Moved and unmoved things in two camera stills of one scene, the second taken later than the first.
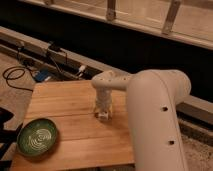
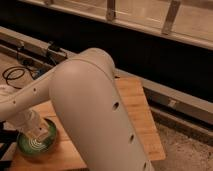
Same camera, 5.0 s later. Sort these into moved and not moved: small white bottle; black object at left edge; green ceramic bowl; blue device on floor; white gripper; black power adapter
Moved: white gripper; small white bottle
Not moved: black power adapter; green ceramic bowl; black object at left edge; blue device on floor
